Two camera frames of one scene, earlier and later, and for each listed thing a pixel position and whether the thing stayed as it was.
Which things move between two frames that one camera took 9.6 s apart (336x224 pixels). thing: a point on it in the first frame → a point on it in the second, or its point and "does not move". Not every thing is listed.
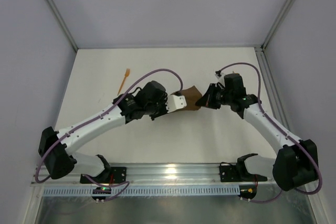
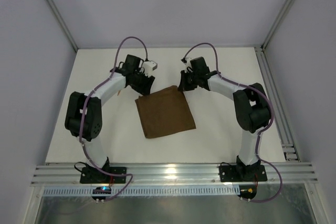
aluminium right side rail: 270,78 does not move
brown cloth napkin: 192,95 → 165,112
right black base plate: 229,173 does not move
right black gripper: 210,96 → 188,80
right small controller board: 248,191 does not move
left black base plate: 111,175 does not move
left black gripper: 163,106 → 143,83
